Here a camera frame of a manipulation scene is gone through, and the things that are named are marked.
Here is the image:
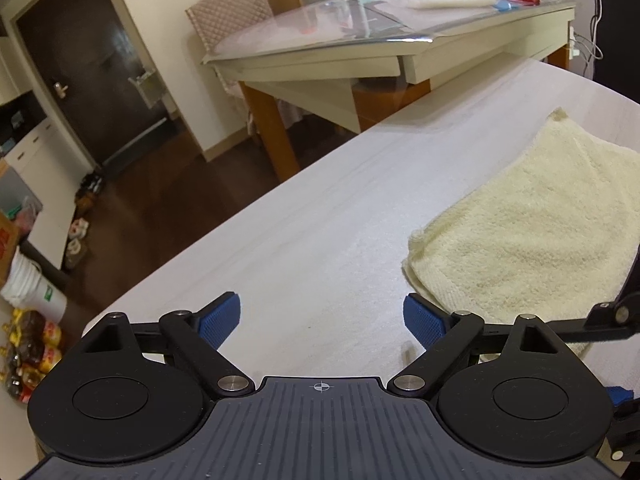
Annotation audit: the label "red printed cardboard box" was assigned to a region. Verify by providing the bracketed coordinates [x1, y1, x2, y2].
[0, 209, 22, 287]

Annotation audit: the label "dark wooden door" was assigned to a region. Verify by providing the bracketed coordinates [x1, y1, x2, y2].
[11, 0, 182, 172]

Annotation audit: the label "white plastic bucket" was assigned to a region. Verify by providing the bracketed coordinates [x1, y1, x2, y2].
[0, 246, 69, 324]

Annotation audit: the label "white hanging holder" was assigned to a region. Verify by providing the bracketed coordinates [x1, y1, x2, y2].
[128, 70, 164, 109]

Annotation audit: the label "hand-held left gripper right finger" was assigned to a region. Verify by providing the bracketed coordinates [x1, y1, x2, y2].
[390, 292, 577, 395]

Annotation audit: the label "dark shoes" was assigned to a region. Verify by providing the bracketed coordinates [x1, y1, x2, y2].
[74, 171, 107, 209]

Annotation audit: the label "white low cabinet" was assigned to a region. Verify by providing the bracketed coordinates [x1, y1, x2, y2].
[0, 105, 97, 272]

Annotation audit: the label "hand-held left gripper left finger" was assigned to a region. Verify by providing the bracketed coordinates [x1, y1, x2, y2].
[80, 291, 254, 396]

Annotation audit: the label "pack of brown drink bottles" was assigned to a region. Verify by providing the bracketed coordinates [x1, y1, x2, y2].
[0, 306, 64, 407]

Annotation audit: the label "chair with patterned cover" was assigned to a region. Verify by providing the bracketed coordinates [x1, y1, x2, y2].
[185, 0, 274, 98]

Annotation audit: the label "cream desk with glass top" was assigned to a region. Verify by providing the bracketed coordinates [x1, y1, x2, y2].
[200, 0, 577, 183]

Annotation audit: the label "black cabinet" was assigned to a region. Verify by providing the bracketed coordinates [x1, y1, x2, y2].
[591, 0, 640, 102]

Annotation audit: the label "cream terry towel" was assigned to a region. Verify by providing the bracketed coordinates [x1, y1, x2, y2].
[402, 106, 640, 361]

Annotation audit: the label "white cables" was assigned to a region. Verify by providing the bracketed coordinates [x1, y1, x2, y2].
[570, 0, 608, 67]

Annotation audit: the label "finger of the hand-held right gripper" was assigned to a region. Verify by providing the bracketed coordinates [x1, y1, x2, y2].
[547, 244, 640, 345]
[602, 385, 640, 462]

